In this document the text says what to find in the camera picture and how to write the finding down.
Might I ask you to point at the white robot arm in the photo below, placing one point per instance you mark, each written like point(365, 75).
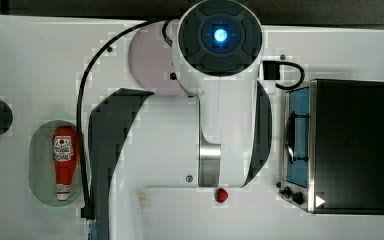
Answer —
point(217, 132)

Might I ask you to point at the purple round plate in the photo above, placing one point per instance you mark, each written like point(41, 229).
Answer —
point(150, 59)

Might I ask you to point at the black toaster oven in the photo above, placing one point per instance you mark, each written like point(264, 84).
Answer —
point(333, 147)

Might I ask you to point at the red ketchup bottle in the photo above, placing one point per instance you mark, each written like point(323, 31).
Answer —
point(65, 156)

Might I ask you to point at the banana toy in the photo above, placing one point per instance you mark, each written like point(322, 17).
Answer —
point(142, 196)

